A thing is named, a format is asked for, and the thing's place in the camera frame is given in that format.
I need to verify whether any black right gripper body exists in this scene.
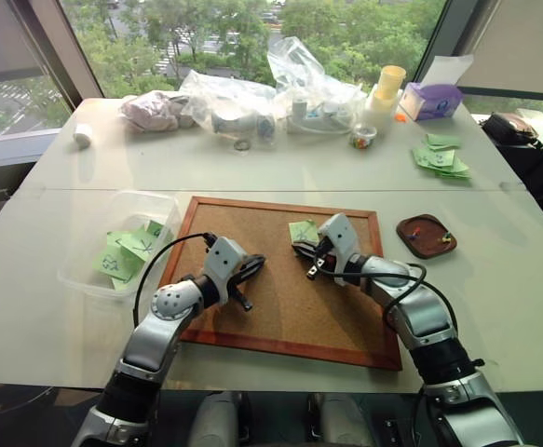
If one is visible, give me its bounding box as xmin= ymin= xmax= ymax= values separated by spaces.
xmin=305 ymin=236 xmax=343 ymax=283

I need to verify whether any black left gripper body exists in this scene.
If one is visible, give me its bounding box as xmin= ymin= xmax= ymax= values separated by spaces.
xmin=225 ymin=254 xmax=256 ymax=300

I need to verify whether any green note with drawing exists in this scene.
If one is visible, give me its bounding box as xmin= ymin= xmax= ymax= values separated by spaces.
xmin=288 ymin=218 xmax=321 ymax=247

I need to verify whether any brown wooden tray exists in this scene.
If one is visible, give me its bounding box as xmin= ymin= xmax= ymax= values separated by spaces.
xmin=395 ymin=213 xmax=458 ymax=260

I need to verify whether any green note with lines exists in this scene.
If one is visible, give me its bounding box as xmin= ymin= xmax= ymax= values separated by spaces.
xmin=106 ymin=225 xmax=159 ymax=262

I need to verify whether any small clear cup of pushpins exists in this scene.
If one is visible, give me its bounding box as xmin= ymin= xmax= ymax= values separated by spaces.
xmin=349 ymin=122 xmax=378 ymax=151

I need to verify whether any green note with squiggle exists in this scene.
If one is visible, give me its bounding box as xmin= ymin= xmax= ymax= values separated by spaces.
xmin=91 ymin=245 xmax=144 ymax=282

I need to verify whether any clear plastic box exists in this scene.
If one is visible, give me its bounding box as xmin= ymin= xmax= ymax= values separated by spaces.
xmin=56 ymin=189 xmax=183 ymax=299

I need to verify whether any green sticky note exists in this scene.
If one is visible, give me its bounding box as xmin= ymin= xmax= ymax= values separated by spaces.
xmin=411 ymin=147 xmax=456 ymax=169
xmin=423 ymin=132 xmax=463 ymax=151

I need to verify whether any purple tissue box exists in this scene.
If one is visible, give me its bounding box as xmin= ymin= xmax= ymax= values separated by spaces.
xmin=399 ymin=81 xmax=465 ymax=123

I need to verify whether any wood-framed cork board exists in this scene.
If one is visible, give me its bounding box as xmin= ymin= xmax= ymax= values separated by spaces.
xmin=157 ymin=196 xmax=403 ymax=372

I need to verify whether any clear bag with power strip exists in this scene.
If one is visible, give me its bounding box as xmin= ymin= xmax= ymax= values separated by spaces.
xmin=266 ymin=35 xmax=370 ymax=137

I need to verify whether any clear bag with white cylinders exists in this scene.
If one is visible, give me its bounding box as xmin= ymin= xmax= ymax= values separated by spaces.
xmin=177 ymin=68 xmax=281 ymax=149

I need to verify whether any pile of green notes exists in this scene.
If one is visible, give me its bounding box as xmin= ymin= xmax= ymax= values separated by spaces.
xmin=431 ymin=155 xmax=472 ymax=181

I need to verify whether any yellow plastic cup stack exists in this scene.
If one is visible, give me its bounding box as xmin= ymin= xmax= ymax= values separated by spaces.
xmin=373 ymin=64 xmax=408 ymax=102

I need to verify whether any bag of pink cloth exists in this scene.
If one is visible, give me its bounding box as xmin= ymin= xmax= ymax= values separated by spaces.
xmin=118 ymin=90 xmax=196 ymax=133

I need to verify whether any white tape roll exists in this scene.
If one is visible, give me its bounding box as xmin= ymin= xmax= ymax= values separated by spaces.
xmin=73 ymin=122 xmax=94 ymax=150

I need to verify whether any black bag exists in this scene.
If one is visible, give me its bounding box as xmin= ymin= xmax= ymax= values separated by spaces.
xmin=479 ymin=112 xmax=540 ymax=145

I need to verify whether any grey window blind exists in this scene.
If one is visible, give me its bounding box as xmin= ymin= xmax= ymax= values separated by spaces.
xmin=455 ymin=0 xmax=543 ymax=98
xmin=0 ymin=0 xmax=45 ymax=87

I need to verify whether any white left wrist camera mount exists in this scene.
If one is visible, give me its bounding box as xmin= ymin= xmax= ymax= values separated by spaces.
xmin=201 ymin=236 xmax=250 ymax=306

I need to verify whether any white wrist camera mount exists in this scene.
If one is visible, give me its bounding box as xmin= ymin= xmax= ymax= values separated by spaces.
xmin=201 ymin=236 xmax=250 ymax=306
xmin=316 ymin=212 xmax=364 ymax=286

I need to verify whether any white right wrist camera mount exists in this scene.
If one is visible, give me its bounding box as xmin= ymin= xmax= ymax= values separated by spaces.
xmin=316 ymin=212 xmax=364 ymax=286

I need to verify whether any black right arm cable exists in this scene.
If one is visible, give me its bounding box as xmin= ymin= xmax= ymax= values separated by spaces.
xmin=340 ymin=262 xmax=461 ymax=337

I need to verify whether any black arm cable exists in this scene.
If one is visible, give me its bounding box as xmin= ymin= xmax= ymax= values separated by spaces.
xmin=131 ymin=231 xmax=217 ymax=328
xmin=340 ymin=262 xmax=461 ymax=337

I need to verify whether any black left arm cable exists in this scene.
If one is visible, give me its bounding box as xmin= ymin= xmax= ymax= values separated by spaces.
xmin=131 ymin=231 xmax=217 ymax=328

